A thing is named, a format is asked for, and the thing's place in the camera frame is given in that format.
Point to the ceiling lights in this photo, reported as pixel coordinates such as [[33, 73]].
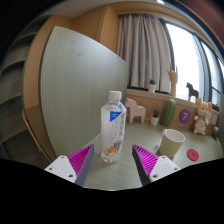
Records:
[[160, 1]]

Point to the white and yellow cup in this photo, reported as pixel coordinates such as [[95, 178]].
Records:
[[170, 143]]

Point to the flat round red coaster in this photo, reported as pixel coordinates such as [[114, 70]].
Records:
[[193, 155]]

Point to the wooden shelf unit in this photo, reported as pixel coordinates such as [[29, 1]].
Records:
[[13, 86]]

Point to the grey-green desk divider panel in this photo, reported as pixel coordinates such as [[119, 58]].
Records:
[[80, 93]]

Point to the wooden hand model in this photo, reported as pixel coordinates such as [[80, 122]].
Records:
[[173, 81]]

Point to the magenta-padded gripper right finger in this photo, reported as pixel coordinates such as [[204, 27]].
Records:
[[163, 166]]

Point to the round purple number sign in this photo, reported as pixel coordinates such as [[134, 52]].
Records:
[[184, 116]]

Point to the pink wooden horse figure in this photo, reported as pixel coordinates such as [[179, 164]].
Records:
[[136, 111]]

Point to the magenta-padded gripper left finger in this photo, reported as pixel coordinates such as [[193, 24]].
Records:
[[61, 166]]

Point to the grey curtain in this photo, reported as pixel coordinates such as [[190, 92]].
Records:
[[143, 50]]

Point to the small plant in white pot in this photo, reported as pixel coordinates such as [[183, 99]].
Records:
[[152, 88], [154, 120]]

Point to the window with dark frame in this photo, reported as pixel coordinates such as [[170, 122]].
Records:
[[186, 60]]

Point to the clear plastic water bottle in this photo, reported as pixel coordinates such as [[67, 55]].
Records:
[[113, 133]]

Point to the black horse figure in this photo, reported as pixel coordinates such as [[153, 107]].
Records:
[[192, 91]]

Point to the tall green cactus ornament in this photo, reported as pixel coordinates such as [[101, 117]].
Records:
[[169, 113]]

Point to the plush mouse toy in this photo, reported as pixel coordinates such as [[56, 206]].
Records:
[[201, 116]]

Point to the white wall socket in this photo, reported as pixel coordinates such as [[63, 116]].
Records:
[[214, 119]]

